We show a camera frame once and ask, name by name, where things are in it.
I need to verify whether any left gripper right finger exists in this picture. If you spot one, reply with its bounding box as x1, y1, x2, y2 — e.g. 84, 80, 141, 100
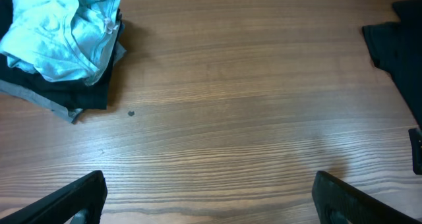
312, 171, 420, 224

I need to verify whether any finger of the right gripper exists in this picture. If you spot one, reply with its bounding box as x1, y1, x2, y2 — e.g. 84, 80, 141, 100
408, 128, 421, 175

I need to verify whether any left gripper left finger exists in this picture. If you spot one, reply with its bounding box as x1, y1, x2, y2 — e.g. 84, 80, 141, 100
1, 170, 107, 224

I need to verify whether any light blue t-shirt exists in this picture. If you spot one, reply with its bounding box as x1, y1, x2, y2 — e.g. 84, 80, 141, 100
1, 0, 121, 86

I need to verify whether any black garment on right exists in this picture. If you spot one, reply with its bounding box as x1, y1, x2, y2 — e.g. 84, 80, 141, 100
362, 0, 421, 125

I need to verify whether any folded grey garment under stack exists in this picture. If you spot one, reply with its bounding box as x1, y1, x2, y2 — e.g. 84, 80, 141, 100
1, 42, 126, 123

